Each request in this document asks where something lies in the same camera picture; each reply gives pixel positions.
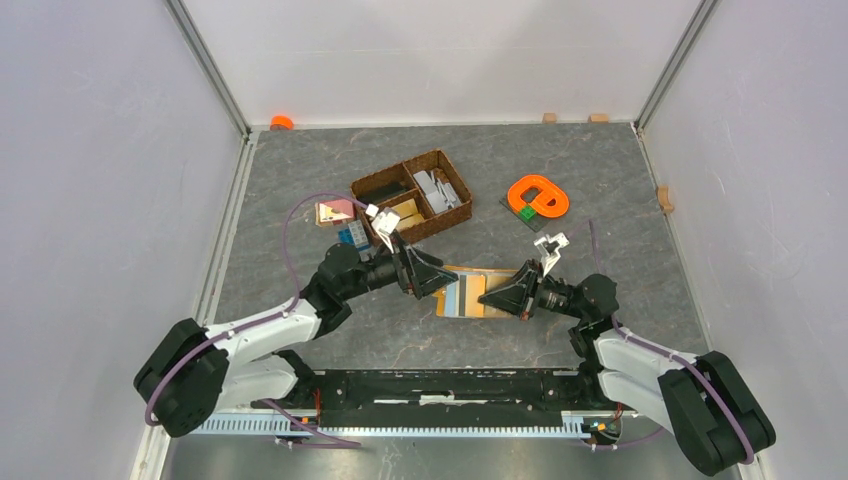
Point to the wooden block right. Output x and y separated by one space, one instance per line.
599 118

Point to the orange tape roll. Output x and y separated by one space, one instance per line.
280 122

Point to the yellow leather card holder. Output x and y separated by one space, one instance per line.
460 299

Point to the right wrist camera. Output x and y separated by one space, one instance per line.
549 248

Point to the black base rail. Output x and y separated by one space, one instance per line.
451 398

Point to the orange plastic ring toy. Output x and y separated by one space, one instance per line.
539 192

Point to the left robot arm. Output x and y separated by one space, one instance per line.
196 371

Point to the gold VIP cards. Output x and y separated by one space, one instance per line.
409 214

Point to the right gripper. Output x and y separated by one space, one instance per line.
521 294

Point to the black cards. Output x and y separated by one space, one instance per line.
383 192

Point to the pink card box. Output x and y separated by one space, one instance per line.
334 212

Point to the blue toy brick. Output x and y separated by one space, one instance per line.
354 234

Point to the wooden clip on wall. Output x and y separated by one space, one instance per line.
664 199

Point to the brown woven basket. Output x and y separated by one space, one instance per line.
433 224

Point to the green toy brick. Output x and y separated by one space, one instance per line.
527 213

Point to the silver cards pile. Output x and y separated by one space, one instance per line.
439 194

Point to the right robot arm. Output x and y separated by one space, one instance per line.
702 400

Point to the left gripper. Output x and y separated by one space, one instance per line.
426 275

